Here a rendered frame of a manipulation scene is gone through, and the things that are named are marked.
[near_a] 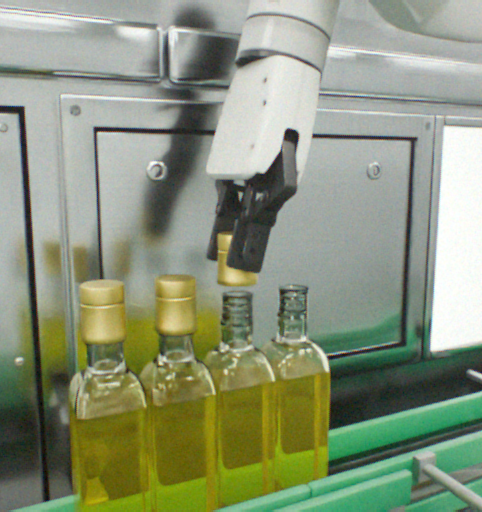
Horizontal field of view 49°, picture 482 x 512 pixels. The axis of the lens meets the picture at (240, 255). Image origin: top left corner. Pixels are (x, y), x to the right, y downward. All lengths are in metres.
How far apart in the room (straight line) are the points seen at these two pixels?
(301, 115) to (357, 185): 0.27
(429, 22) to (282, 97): 0.15
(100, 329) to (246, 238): 0.13
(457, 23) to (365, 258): 0.32
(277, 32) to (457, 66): 0.39
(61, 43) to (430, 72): 0.46
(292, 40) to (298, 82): 0.04
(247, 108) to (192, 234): 0.18
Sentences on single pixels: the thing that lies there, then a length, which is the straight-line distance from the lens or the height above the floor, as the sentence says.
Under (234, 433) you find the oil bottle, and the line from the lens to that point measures 0.48.
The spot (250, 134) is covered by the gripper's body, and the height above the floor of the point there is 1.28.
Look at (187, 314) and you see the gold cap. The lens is 0.43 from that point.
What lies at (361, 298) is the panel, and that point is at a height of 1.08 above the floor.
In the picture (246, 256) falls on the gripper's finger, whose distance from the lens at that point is 0.43.
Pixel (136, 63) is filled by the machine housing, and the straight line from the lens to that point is 0.57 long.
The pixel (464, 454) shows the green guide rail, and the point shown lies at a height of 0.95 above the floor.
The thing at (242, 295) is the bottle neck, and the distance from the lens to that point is 0.48.
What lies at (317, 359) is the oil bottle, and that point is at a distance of 0.50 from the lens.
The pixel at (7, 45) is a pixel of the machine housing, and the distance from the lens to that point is 0.55.
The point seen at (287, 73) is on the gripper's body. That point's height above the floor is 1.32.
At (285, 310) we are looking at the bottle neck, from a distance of 0.49.
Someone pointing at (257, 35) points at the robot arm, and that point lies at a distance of 0.46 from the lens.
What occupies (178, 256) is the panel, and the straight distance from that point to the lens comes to 0.57.
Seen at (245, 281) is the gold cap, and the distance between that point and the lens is 0.45.
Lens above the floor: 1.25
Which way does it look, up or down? 9 degrees down
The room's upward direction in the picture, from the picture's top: straight up
